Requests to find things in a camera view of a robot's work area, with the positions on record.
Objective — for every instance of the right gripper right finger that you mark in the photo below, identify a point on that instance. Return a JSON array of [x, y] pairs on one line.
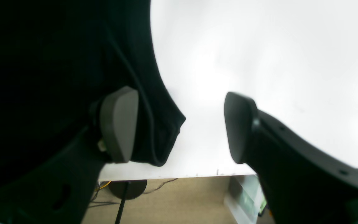
[[302, 184]]

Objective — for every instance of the black T-shirt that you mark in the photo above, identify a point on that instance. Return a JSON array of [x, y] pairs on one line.
[[57, 57]]

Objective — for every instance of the black round stand base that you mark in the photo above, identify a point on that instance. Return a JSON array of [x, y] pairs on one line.
[[128, 190]]

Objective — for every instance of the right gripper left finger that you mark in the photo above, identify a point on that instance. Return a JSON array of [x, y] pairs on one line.
[[60, 190]]

